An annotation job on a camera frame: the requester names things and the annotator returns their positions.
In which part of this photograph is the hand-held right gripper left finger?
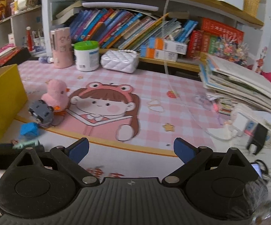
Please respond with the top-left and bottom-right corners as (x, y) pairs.
(6, 138), (100, 186)

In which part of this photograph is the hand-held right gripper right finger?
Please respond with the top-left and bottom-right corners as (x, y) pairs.
(161, 138), (250, 185)

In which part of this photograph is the green toy piece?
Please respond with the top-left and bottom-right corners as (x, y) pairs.
(13, 139), (41, 149)

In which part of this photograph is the blue toy block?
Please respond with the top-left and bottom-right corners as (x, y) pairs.
(20, 122), (40, 139)

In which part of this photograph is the yellow cardboard box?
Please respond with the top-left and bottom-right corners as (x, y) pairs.
(0, 64), (28, 144)

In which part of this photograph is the grey toy car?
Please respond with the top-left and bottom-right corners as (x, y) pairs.
(28, 100), (54, 127)

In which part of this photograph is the pink chick plush toy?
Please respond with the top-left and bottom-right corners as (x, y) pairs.
(41, 79), (70, 113)

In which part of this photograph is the smartphone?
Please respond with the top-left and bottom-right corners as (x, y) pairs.
(250, 163), (264, 179)

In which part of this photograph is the black clip stand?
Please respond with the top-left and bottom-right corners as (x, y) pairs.
(246, 123), (268, 155)

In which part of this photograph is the stack of booklets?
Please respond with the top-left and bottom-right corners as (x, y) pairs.
(198, 53), (271, 116)

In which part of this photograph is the white jar green lid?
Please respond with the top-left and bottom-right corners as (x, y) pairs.
(74, 41), (100, 72)

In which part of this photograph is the white quilted purse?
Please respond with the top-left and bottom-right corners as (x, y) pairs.
(101, 49), (140, 74)

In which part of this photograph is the orange blue carton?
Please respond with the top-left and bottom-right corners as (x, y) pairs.
(149, 37), (188, 54)
(140, 45), (178, 62)

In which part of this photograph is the pile of red envelopes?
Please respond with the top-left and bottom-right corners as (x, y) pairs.
(0, 46), (21, 69)

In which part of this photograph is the pink printed tumbler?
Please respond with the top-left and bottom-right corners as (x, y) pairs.
(50, 27), (71, 69)

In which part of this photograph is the colourful bead decoration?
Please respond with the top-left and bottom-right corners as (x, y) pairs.
(216, 35), (250, 65)

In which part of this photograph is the red boxed book set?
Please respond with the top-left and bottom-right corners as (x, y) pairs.
(186, 17), (244, 60)

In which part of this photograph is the row of leaning books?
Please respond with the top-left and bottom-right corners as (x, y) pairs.
(68, 8), (199, 51)

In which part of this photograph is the white shelf unit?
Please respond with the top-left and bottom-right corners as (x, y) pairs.
(0, 5), (43, 52)

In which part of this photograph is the thick open book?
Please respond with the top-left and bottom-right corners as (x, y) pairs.
(52, 0), (83, 25)

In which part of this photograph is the long white tube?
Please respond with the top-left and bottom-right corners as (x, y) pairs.
(82, 2), (158, 12)

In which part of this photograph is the white cable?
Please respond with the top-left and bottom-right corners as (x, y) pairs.
(162, 0), (232, 141)

